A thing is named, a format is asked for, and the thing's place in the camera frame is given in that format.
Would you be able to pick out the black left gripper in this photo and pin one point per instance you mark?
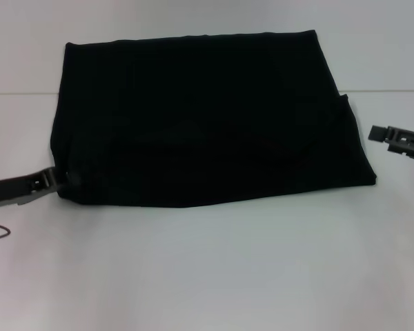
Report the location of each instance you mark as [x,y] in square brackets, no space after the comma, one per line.
[7,191]

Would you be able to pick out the black shirt with FREE print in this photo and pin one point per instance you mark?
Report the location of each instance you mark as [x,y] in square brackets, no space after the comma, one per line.
[207,120]

